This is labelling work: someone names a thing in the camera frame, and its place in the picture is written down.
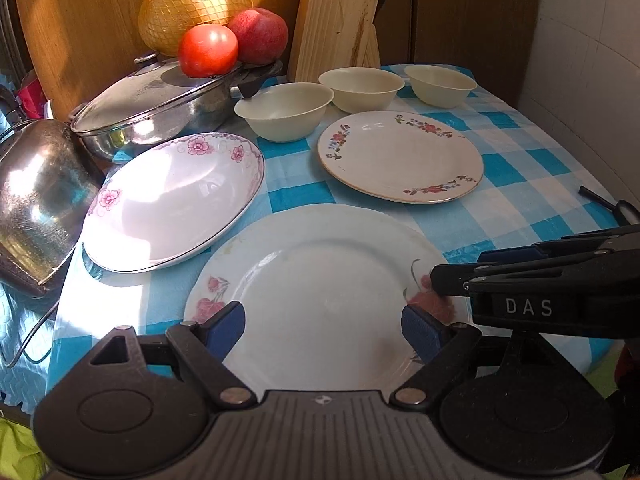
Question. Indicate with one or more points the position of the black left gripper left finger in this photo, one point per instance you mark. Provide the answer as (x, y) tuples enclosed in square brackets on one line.
[(200, 350)]

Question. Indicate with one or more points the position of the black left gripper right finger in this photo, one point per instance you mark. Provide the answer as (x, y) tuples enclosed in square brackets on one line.
[(446, 353)]

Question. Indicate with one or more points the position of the red tomato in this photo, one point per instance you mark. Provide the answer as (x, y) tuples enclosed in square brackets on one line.
[(208, 50)]

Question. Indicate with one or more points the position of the wooden knife block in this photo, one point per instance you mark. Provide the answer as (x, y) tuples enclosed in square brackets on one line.
[(333, 34)]

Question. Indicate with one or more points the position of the red apple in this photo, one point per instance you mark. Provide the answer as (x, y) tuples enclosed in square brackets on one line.
[(262, 35)]

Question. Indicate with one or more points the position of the black scissors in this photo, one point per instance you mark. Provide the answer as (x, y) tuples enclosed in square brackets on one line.
[(625, 213)]

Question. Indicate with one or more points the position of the cream plate floral rim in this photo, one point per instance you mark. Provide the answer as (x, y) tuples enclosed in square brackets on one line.
[(402, 157)]

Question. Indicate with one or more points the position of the deep plate pink flowers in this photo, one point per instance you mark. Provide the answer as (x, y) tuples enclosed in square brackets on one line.
[(172, 201)]

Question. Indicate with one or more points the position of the steel kettle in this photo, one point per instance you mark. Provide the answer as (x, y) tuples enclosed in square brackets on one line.
[(48, 183)]

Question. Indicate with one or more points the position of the blue checkered tablecloth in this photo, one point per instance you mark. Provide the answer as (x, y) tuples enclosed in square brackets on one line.
[(529, 192)]

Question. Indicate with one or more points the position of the yellow pomelo in net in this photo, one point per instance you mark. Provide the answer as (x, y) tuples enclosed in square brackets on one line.
[(162, 23)]

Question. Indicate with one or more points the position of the white plate pink flowers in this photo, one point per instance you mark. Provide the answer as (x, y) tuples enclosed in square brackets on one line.
[(323, 288)]

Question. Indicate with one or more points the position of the cream bowl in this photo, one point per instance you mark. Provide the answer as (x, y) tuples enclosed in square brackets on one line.
[(362, 89), (439, 86), (285, 112)]

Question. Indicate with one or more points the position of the steel pot with lid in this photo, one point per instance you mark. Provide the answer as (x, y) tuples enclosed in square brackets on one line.
[(158, 103)]

